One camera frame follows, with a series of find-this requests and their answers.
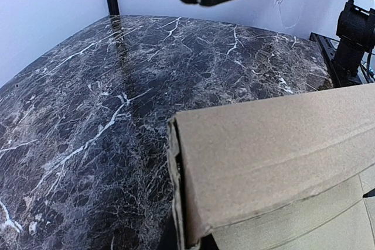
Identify black front rail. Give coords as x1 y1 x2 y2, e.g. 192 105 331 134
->
310 33 374 88

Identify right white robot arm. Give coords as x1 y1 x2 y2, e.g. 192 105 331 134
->
332 0 374 87

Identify brown cardboard paper box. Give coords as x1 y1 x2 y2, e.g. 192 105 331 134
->
167 84 374 249

